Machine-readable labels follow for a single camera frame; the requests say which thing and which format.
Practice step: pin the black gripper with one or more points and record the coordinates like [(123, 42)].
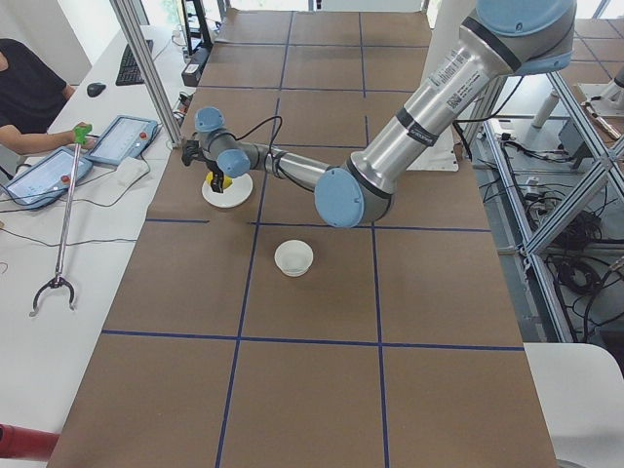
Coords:
[(215, 178)]

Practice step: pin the yellow lemon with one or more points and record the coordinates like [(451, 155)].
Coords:
[(228, 181)]

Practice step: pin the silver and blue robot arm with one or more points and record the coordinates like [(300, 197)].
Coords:
[(497, 38)]

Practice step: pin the white plate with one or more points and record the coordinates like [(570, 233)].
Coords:
[(235, 195)]

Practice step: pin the white bowl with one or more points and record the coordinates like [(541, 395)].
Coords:
[(293, 257)]

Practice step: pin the white cloth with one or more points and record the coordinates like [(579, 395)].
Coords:
[(130, 170)]

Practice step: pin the far blue teach pendant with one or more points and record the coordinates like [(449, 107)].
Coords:
[(125, 137)]

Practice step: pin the blue teach pendant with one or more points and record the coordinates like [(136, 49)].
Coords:
[(44, 182), (125, 137)]

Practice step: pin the black box device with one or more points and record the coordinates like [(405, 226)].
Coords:
[(193, 70)]

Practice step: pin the black keyboard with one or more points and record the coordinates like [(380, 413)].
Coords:
[(129, 73)]

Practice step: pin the silver reacher grabber tool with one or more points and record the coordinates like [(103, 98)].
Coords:
[(80, 132)]

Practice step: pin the brown paper table cover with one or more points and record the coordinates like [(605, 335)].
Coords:
[(399, 347)]

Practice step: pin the black computer mouse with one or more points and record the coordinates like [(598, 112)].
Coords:
[(95, 89)]

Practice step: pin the near blue teach pendant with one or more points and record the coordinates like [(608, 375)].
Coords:
[(44, 182)]

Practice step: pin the person in black shirt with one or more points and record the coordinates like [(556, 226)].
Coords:
[(32, 97)]

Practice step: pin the red cylinder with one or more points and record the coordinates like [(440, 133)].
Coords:
[(27, 444)]

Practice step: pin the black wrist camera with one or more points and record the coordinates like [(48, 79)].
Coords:
[(191, 151)]

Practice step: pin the aluminium frame post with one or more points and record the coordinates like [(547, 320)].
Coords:
[(128, 20)]

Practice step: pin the aluminium frame rack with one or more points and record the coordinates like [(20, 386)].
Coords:
[(559, 237)]

